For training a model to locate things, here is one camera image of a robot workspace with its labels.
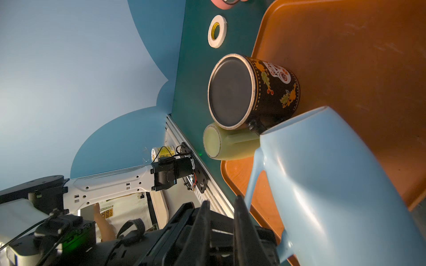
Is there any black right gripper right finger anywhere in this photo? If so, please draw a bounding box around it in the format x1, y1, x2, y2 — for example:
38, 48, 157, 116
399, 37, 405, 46
233, 196, 266, 266

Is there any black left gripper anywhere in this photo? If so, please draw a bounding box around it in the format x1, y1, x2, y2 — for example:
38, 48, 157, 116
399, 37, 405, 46
34, 203, 280, 266

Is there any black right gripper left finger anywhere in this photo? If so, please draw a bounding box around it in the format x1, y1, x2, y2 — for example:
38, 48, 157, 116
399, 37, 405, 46
175, 201, 211, 266

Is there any light blue ceramic mug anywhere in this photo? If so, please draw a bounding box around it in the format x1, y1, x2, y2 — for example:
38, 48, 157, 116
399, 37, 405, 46
245, 106, 426, 266

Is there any yellow-green ceramic mug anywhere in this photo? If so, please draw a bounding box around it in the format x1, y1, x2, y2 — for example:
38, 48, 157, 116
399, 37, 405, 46
203, 123, 260, 161

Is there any black patterned mug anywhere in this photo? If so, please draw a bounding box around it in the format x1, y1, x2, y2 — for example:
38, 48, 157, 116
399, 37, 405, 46
207, 54, 301, 135

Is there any pink ghost pattern mug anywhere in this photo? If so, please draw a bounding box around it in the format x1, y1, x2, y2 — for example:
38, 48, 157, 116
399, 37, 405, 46
211, 0, 247, 10

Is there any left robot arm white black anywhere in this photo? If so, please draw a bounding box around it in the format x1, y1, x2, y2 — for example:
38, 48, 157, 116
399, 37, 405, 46
1, 156, 280, 266

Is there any yellow tape roll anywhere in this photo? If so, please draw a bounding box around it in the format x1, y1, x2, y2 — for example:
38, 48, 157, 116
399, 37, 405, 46
152, 146, 175, 162

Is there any orange rectangular tray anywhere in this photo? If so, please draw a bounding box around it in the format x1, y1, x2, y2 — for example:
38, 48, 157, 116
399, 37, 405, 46
220, 0, 426, 266

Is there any small white tape roll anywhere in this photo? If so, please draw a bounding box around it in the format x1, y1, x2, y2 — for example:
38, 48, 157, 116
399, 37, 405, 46
207, 15, 227, 49

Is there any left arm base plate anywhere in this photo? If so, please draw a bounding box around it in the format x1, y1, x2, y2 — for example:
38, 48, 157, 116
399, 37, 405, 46
176, 142, 208, 194

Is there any aluminium front rail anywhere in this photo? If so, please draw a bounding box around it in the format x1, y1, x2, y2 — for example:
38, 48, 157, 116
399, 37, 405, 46
165, 114, 234, 218

